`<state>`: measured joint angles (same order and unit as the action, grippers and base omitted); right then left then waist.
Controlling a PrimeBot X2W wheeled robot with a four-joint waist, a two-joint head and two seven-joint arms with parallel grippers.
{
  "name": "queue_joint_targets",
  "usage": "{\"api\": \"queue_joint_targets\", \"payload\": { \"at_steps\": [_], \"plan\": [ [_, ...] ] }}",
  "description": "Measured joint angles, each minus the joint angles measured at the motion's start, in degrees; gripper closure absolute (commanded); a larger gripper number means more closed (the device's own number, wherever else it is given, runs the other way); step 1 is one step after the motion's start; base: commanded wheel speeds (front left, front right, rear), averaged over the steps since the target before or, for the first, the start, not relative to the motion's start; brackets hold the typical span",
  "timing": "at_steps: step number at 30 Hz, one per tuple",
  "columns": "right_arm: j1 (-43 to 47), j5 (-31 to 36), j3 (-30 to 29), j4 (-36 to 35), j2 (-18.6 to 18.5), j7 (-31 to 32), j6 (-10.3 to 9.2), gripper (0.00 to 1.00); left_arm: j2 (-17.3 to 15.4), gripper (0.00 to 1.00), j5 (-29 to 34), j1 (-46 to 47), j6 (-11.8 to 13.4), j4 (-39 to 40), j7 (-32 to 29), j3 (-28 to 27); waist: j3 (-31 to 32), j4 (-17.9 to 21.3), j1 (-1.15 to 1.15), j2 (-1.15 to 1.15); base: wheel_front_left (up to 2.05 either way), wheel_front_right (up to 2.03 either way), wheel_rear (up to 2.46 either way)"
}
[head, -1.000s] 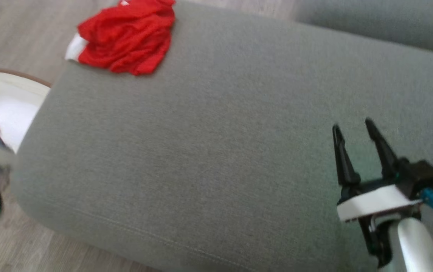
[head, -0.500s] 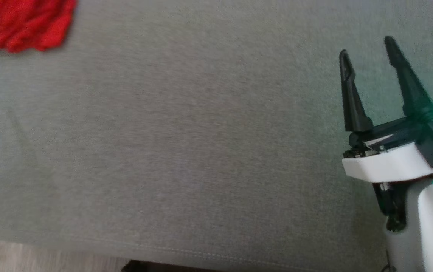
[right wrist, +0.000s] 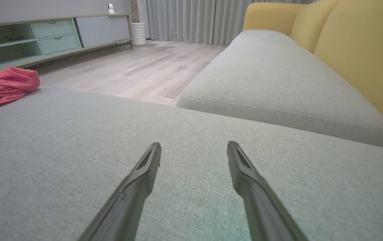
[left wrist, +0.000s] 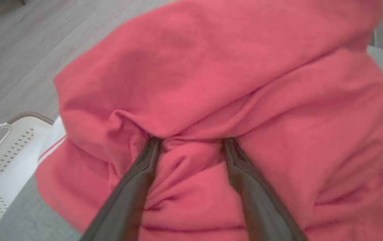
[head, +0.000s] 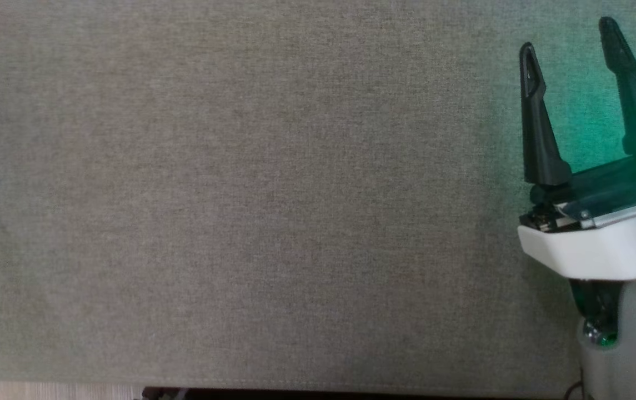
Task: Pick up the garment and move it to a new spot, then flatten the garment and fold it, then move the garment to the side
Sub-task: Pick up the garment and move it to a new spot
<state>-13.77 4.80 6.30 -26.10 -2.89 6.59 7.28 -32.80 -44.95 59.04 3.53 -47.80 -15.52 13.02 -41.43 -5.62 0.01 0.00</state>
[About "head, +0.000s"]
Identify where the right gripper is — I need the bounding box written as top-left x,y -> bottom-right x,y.
518,17 -> 636,282

